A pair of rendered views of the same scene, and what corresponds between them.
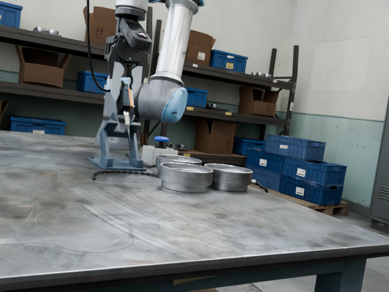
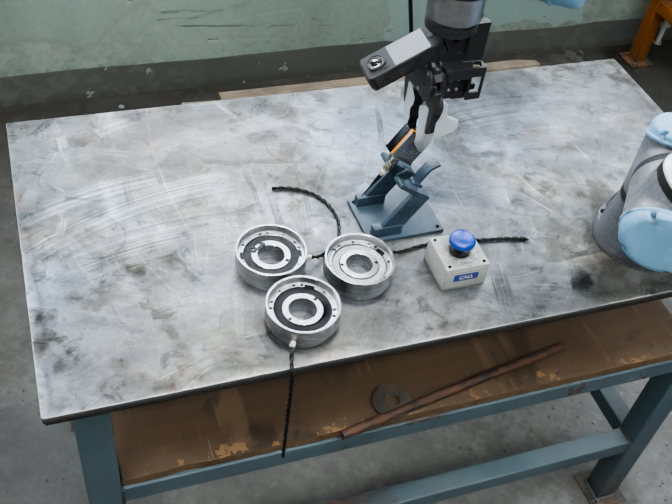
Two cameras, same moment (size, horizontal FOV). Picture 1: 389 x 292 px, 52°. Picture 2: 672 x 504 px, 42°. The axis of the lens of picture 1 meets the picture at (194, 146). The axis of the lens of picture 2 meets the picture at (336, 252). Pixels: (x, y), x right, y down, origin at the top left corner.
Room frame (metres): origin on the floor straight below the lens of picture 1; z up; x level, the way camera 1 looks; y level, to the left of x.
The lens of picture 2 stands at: (0.96, -0.85, 1.75)
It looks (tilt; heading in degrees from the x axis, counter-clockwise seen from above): 46 degrees down; 95
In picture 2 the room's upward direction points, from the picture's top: 9 degrees clockwise
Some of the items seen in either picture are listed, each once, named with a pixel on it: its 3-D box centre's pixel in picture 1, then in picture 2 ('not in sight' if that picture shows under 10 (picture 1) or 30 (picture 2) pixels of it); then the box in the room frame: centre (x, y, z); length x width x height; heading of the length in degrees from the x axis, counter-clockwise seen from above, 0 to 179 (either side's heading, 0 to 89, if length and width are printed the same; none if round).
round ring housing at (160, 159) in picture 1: (178, 167); (358, 267); (0.91, 0.03, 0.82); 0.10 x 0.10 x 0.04
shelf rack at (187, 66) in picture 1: (221, 110); not in sight; (5.28, -0.30, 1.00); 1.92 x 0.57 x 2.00; 120
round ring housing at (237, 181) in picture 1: (227, 177); (302, 312); (0.85, -0.08, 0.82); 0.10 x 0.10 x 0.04
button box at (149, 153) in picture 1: (158, 154); (459, 259); (1.06, 0.09, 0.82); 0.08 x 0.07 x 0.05; 30
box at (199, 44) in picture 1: (187, 48); not in sight; (4.96, 0.23, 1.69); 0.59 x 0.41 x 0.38; 125
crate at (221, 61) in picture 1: (221, 62); not in sight; (5.23, -0.21, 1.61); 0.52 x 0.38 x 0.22; 123
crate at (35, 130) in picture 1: (36, 128); not in sight; (4.15, 1.64, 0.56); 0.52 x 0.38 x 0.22; 117
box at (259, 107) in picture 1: (257, 102); not in sight; (5.54, -0.78, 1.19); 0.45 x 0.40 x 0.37; 115
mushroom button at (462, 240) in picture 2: (160, 145); (460, 248); (1.05, 0.09, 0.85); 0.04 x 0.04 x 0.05
